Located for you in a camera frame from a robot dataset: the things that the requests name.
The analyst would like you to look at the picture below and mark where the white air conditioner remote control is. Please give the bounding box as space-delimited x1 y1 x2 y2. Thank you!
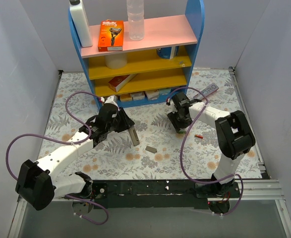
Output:
128 126 140 146

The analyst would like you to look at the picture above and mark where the red AAA battery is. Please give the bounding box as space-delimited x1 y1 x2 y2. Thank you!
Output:
195 134 203 139

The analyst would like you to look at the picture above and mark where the grey remote battery cover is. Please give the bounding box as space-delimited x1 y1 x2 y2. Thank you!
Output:
145 146 157 153

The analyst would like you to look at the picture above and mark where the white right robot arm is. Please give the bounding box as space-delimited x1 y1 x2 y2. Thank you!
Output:
166 92 255 197

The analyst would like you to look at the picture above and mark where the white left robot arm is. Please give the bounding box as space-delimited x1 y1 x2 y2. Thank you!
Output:
15 103 137 210

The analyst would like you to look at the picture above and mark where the green teal sponge pack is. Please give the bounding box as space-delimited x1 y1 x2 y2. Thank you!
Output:
159 88 171 96

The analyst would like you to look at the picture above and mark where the yellow wrapped sponge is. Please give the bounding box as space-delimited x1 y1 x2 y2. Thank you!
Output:
119 93 133 102

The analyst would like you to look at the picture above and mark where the red and white sponge pack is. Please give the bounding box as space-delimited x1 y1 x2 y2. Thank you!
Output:
144 89 159 101

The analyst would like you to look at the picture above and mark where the white wrapped sponge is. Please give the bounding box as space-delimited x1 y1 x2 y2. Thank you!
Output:
130 92 145 101

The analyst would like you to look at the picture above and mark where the silver toothpaste box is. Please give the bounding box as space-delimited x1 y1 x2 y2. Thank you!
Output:
192 83 219 100

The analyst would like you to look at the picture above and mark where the floral patterned table mat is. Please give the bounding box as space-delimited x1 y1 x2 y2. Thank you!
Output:
32 69 262 180

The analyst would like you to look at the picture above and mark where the red tea box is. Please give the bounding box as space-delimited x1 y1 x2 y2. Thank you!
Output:
108 74 137 92

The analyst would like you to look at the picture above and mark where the blue and yellow shelf unit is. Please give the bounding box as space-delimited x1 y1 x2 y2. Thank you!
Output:
68 0 205 96

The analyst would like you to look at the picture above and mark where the orange Gillette razor box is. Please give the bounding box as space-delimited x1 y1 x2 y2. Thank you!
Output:
98 20 124 52

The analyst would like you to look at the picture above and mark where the clear plastic water bottle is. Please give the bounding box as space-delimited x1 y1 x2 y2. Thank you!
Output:
126 0 145 41

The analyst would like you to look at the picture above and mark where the white plastic bottle black cap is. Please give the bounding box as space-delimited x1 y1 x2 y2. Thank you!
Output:
69 0 93 48

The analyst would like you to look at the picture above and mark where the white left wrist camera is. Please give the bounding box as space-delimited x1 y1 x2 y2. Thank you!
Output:
100 95 118 107

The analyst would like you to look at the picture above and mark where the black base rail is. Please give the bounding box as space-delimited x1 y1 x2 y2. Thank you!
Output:
86 179 240 209

